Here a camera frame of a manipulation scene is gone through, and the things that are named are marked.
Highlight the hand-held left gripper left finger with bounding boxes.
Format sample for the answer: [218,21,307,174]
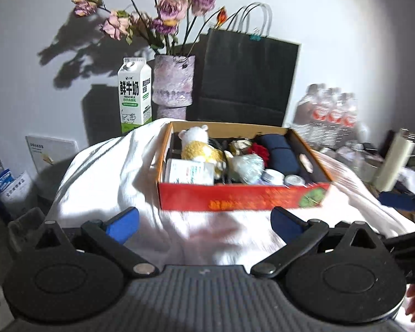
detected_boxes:
[35,207,160,278]

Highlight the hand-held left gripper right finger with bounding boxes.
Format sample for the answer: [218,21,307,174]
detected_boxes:
[251,207,383,279]

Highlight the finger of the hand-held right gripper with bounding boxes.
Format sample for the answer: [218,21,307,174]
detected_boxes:
[382,228,415,254]
[378,190,415,212]

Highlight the white round disc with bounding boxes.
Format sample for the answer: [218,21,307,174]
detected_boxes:
[284,175,307,188]

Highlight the red cardboard box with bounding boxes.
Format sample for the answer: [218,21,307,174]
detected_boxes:
[156,121,334,211]

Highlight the clear plastic ball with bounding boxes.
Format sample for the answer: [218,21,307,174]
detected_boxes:
[232,154,265,185]

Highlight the navy zip case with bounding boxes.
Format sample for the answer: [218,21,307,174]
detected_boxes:
[256,134,301,177]

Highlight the red artificial rose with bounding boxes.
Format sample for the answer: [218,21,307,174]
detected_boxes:
[247,143,270,163]

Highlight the black charging cable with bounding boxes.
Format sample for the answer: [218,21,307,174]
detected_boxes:
[207,138,233,185]

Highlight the white plastic jar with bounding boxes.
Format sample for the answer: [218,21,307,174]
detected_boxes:
[164,158,216,186]

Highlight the yellow white plush toy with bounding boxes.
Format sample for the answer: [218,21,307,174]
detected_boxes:
[177,124,227,167]

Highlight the white roll of film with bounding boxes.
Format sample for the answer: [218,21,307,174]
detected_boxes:
[375,128,415,193]

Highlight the white towel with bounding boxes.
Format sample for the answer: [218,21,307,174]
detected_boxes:
[50,118,415,332]

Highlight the small white round jar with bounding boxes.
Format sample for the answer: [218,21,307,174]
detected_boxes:
[262,168,286,185]

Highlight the white flat carton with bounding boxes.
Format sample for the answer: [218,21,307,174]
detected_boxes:
[25,135,80,175]

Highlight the grey bin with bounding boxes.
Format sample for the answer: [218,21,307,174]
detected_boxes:
[7,207,46,250]

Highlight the pack of water bottles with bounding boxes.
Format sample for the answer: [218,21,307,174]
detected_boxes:
[292,84,362,149]

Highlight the white plastic bag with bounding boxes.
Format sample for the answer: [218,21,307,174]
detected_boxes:
[0,171,34,216]

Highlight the white milk carton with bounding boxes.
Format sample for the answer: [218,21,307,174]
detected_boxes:
[118,58,153,135]

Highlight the blue white packet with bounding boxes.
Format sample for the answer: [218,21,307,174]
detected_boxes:
[0,169,16,202]

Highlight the black paper bag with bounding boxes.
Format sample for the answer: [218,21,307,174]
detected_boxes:
[194,3,301,128]

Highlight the purple glass vase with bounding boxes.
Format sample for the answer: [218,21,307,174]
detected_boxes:
[152,54,196,121]

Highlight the dried purple flowers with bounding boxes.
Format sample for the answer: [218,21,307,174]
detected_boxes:
[71,0,229,56]

